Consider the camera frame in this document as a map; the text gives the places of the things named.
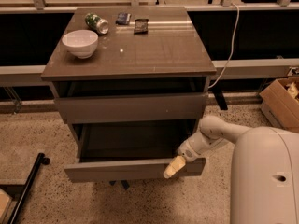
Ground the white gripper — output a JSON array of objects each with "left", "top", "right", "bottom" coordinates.
[{"left": 164, "top": 133, "right": 210, "bottom": 179}]

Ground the grey drawer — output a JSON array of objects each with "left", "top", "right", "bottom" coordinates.
[
  {"left": 64, "top": 119, "right": 197, "bottom": 182},
  {"left": 55, "top": 93, "right": 207, "bottom": 123}
]

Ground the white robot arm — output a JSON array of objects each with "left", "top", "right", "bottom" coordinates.
[{"left": 164, "top": 116, "right": 299, "bottom": 224}]

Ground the grey drawer cabinet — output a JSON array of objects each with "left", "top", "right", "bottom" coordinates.
[{"left": 40, "top": 6, "right": 217, "bottom": 183}]

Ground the cardboard box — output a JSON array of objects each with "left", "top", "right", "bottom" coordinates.
[{"left": 260, "top": 77, "right": 299, "bottom": 133}]

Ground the black metal stand leg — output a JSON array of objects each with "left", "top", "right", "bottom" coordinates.
[{"left": 7, "top": 153, "right": 50, "bottom": 224}]

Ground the white ceramic bowl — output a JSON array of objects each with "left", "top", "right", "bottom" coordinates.
[{"left": 62, "top": 30, "right": 98, "bottom": 59}]

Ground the blue snack packet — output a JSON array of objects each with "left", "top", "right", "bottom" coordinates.
[{"left": 116, "top": 12, "right": 131, "bottom": 25}]

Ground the green soda can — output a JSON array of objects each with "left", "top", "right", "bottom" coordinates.
[{"left": 85, "top": 13, "right": 109, "bottom": 35}]

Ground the grey metal rail shelf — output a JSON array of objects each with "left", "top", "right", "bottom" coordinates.
[{"left": 0, "top": 58, "right": 299, "bottom": 87}]

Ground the white power cable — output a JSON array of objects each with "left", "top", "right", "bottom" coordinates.
[{"left": 206, "top": 3, "right": 240, "bottom": 90}]

